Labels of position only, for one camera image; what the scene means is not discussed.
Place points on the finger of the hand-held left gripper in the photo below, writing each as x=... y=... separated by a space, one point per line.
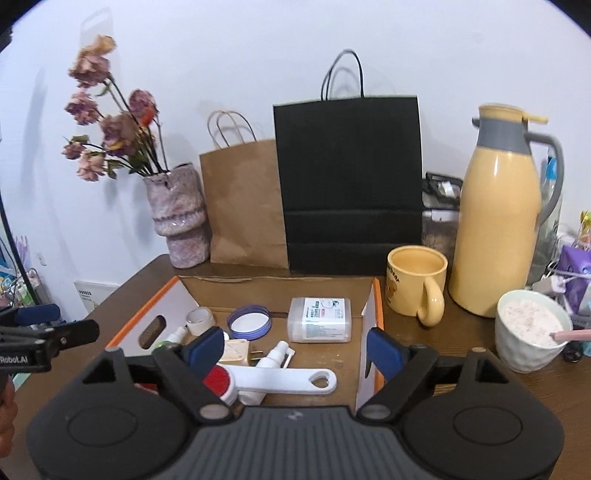
x=37 y=314
x=69 y=333

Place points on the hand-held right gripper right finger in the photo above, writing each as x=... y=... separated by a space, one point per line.
x=383 y=347

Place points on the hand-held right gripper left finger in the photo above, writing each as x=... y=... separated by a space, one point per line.
x=204 y=347

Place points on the white round jar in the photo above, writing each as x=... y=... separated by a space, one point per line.
x=200 y=321

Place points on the white power adapter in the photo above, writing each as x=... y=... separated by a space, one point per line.
x=238 y=351

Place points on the blue rimmed lid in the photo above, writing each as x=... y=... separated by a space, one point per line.
x=249 y=323

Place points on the clear cotton swab box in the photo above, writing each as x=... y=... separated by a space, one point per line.
x=319 y=319

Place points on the white spray bottle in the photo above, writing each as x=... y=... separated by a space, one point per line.
x=274 y=355

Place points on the red cardboard box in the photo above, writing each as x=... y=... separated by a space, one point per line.
x=332 y=286

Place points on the white red lint brush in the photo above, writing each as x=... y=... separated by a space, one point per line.
x=277 y=381

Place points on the white flat panel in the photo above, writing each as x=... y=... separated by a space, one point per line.
x=94 y=297

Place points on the yellow mug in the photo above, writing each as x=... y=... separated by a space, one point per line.
x=413 y=281

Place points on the black light stand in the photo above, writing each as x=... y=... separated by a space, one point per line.
x=11 y=240

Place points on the pink mottled vase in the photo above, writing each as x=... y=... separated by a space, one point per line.
x=182 y=221

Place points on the white ribbed bowl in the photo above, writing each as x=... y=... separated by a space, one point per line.
x=526 y=341

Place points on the brown paper bag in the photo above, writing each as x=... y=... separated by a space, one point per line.
x=244 y=203

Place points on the black paper bag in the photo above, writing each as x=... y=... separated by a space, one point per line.
x=351 y=184

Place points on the yellow thermos jug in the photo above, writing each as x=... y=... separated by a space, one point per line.
x=501 y=212

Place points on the pink spoon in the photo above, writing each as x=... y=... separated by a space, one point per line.
x=575 y=335

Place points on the purple packet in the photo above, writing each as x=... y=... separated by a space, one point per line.
x=575 y=277

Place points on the dried pink roses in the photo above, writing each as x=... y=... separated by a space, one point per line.
x=115 y=124

